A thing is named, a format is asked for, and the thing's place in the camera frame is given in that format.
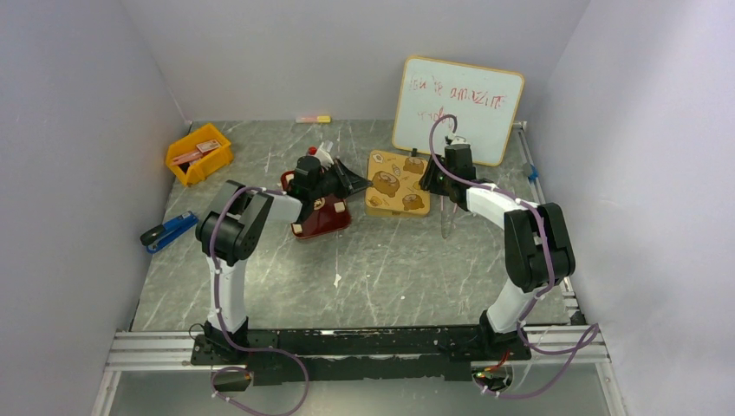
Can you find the yellow pink eraser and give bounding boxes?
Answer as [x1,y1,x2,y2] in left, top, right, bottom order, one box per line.
[296,115,332,124]

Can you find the red rectangular tray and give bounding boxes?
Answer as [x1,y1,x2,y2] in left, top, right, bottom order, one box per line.
[280,171,351,239]

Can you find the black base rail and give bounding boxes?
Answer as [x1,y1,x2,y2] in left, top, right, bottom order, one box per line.
[191,324,531,386]

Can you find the whiteboard with yellow frame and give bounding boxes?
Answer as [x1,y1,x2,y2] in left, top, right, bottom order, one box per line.
[392,55,524,166]

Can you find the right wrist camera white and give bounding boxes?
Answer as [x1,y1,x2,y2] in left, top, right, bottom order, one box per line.
[445,134,467,146]

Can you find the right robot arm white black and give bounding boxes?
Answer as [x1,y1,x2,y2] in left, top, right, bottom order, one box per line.
[420,143,576,360]

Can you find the silver box lid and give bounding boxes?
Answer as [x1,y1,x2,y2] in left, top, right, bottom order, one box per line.
[364,150,431,211]

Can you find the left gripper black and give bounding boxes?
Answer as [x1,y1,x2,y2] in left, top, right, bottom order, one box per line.
[310,159,373,201]

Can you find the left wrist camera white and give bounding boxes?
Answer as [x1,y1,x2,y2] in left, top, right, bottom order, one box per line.
[308,140,335,168]

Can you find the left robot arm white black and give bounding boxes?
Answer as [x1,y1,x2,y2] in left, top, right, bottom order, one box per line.
[195,155,372,364]

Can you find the gold chocolate box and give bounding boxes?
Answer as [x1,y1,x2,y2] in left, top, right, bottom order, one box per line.
[365,205,429,218]

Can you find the pink box in bin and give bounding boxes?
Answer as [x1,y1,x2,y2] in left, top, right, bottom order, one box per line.
[171,140,221,166]

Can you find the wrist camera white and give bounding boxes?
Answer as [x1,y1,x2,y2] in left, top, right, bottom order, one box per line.
[308,140,335,168]
[445,134,467,146]

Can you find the blue clip on rail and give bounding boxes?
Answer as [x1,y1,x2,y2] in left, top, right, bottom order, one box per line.
[524,162,538,182]

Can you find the yellow plastic bin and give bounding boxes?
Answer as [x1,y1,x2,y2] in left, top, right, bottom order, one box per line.
[165,123,234,186]

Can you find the pink metal tweezers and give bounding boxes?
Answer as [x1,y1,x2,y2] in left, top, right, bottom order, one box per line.
[439,196,458,239]

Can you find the blue black stapler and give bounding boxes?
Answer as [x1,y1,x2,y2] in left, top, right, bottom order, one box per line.
[140,211,198,254]

